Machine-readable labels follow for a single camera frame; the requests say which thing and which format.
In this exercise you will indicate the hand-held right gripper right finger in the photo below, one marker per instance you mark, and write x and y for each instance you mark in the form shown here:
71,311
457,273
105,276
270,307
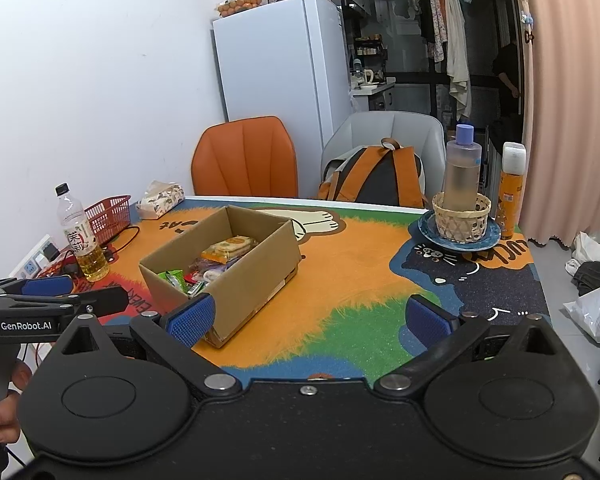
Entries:
427,322

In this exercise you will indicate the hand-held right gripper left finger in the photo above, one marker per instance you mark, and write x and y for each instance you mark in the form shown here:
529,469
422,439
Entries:
190,320

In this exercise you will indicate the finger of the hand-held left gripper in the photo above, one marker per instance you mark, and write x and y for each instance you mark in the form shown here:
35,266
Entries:
95,301
47,286

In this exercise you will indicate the pile of snack packets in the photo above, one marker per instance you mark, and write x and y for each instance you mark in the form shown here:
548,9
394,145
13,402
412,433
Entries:
230,247

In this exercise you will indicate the brown cardboard box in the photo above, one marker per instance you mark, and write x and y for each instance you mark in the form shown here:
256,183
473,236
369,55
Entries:
260,270

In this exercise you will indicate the person's left hand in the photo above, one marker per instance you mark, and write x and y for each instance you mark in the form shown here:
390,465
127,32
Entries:
0,415

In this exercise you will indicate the white power strip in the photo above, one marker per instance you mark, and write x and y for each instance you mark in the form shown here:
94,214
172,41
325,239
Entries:
32,265

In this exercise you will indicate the clear tea bottle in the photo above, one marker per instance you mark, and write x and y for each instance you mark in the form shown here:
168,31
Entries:
85,245

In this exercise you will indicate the red plastic basket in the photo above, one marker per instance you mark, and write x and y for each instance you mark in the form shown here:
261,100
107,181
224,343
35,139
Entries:
110,217

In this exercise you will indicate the colourful printed table mat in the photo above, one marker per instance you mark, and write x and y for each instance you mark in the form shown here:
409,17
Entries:
355,270

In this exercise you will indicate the woven basket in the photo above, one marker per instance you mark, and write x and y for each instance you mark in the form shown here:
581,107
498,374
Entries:
462,225

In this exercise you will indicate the blue plate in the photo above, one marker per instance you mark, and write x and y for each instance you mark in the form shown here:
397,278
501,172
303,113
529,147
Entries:
492,240

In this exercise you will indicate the printed tissue pack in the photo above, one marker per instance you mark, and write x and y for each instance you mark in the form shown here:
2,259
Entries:
160,200

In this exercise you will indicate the orange spray can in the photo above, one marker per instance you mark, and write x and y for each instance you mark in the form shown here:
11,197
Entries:
510,200

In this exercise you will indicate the clear bottle with blue cap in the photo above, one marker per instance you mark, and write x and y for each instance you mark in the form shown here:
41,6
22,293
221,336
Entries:
462,175

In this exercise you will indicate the orange and black backpack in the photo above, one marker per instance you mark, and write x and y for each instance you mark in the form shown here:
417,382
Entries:
380,175

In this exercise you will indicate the orange chair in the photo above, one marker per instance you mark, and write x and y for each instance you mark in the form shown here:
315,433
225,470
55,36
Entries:
245,160

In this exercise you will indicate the white plastic bag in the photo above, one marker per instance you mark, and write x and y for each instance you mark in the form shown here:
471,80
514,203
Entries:
597,315

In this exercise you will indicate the dark cloth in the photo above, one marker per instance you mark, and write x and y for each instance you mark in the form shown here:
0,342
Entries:
597,275

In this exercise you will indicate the crumpled plastic bag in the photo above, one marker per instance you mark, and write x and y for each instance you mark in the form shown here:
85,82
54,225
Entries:
592,245

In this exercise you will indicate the grey chair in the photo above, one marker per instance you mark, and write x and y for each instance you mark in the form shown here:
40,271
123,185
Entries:
380,130

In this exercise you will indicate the white kettle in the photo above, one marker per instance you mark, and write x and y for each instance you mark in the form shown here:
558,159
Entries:
367,76

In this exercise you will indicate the pink curtain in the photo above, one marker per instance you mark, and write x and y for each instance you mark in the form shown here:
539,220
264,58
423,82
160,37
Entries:
570,110

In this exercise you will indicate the white refrigerator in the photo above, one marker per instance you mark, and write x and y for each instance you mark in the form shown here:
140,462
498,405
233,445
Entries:
275,70

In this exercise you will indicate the white hanging garment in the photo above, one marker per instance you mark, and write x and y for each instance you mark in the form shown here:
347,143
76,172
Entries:
456,50

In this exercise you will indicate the floral hanging garment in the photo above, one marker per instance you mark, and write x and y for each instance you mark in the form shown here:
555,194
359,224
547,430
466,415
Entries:
436,15

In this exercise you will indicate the carton of eggs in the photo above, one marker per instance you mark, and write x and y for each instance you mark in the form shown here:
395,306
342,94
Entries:
237,5

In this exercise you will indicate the blue curtain charm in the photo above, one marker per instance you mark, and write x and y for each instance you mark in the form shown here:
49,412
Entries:
527,19

